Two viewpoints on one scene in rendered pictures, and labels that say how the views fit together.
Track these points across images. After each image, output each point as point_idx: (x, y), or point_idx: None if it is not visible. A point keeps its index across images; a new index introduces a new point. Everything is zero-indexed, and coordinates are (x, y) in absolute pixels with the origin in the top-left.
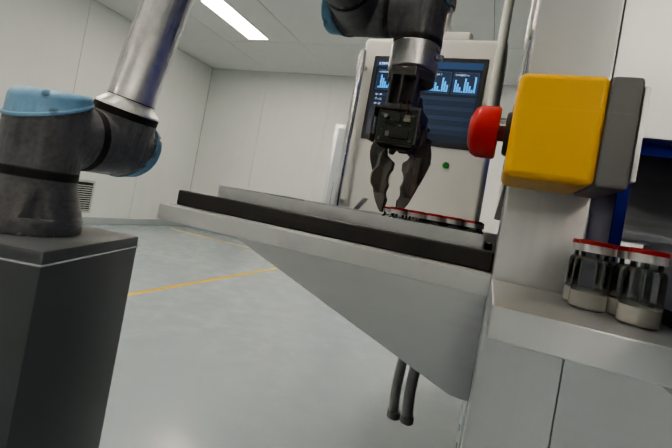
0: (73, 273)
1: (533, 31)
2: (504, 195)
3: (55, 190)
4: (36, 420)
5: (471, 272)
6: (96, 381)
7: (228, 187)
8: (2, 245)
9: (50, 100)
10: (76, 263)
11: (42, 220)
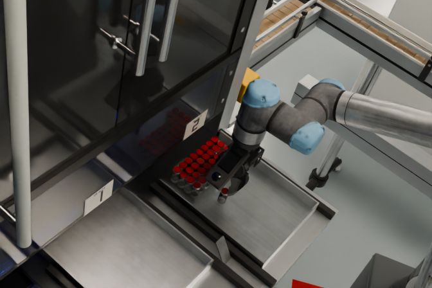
0: (366, 279)
1: (239, 71)
2: (222, 116)
3: (407, 277)
4: None
5: (230, 131)
6: None
7: (314, 199)
8: (394, 260)
9: None
10: (368, 277)
11: (399, 279)
